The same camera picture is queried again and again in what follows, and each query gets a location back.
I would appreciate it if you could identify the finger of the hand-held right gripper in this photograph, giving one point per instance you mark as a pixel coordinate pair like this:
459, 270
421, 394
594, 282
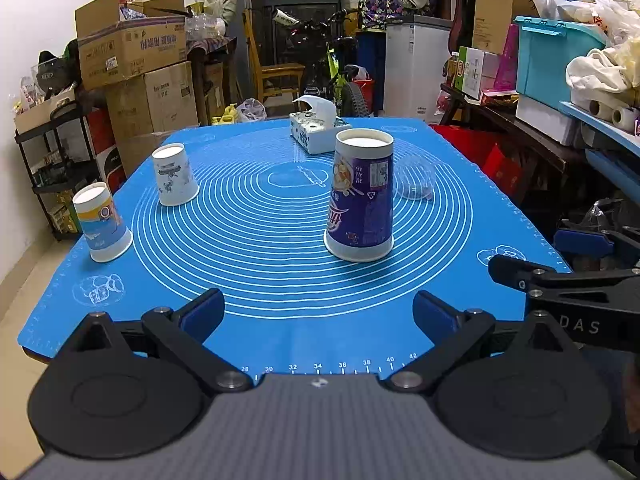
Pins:
582, 242
510, 270

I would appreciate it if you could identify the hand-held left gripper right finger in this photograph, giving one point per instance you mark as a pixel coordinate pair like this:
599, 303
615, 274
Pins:
434, 314

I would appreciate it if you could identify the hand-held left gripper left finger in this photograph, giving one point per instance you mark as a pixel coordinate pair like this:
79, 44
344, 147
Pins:
202, 314

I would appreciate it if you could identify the purple printed paper cup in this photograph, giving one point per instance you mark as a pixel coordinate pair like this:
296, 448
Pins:
360, 200

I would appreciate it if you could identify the clear plastic cup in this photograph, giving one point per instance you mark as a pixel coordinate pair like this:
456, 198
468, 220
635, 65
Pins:
415, 177

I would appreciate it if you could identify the white cup with yellow band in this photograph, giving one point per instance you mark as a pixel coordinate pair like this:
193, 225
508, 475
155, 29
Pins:
102, 225

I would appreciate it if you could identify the white cup with blue drawings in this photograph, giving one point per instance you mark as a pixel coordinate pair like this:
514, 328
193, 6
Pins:
172, 180

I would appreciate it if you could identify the blue silicone baking mat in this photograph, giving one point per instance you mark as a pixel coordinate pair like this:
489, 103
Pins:
275, 270

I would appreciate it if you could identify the light blue shelf board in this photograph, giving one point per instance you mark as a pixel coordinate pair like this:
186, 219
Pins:
607, 135

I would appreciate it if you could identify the red paper bag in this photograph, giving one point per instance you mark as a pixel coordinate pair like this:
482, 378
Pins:
480, 152

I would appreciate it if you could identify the flat white box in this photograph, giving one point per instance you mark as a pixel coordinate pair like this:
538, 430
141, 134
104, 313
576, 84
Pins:
547, 120

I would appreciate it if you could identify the dark wooden side table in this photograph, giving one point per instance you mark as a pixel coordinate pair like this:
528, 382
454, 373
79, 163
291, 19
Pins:
520, 130

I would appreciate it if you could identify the white paper rolls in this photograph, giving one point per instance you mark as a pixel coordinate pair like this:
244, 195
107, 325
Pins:
617, 115

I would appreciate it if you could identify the cream cloth bundle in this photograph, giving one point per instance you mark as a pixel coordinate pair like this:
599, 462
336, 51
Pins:
595, 75

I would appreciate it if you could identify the low cardboard box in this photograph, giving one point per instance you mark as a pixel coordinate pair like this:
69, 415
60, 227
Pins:
137, 152

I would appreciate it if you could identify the teal plastic storage bin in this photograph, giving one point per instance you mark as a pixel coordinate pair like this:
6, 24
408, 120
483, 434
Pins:
550, 65

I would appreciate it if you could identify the pink gift bag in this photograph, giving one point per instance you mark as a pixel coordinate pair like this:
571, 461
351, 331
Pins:
509, 60

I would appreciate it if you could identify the yellow plastic toy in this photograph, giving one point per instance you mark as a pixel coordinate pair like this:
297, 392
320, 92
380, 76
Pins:
225, 115

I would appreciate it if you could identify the green and white carton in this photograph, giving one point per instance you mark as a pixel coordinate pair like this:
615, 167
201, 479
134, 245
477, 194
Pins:
472, 72

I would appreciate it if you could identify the crumpled clear plastic bag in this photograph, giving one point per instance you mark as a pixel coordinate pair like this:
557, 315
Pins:
252, 110

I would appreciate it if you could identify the patterned tissue box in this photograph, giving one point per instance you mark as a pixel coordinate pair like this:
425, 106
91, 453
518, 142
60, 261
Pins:
312, 135

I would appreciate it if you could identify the black metal shelf rack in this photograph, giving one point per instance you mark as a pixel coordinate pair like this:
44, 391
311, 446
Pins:
50, 160

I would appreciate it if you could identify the white chest freezer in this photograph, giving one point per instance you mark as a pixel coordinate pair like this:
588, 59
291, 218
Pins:
415, 70

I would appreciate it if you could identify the large plain cardboard box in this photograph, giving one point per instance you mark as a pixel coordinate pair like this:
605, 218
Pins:
155, 97

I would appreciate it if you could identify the red plastic bucket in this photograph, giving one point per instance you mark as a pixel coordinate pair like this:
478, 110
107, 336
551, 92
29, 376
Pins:
364, 95

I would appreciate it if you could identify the white curved plastic object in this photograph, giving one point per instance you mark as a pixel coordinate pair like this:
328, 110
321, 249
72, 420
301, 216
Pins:
320, 107

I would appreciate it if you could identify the tall cardboard box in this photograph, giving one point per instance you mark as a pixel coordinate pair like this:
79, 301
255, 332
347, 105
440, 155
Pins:
500, 10

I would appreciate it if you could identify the black and green bicycle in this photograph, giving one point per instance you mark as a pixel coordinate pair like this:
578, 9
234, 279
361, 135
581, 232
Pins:
340, 80

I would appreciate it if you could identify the wooden chair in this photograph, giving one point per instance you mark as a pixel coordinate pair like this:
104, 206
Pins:
277, 72

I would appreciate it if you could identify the shallow cardboard box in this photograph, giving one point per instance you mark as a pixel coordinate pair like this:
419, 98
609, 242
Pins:
42, 110

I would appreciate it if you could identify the open printed cardboard box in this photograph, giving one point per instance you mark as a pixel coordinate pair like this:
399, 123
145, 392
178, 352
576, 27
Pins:
132, 52

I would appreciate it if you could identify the black helmet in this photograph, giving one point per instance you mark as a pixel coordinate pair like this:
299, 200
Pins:
52, 72

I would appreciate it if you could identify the clear plastic bottles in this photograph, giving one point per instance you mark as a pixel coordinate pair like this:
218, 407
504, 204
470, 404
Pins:
205, 27

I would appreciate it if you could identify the colourful patterned backpack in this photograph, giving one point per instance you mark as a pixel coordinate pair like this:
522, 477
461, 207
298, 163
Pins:
385, 2

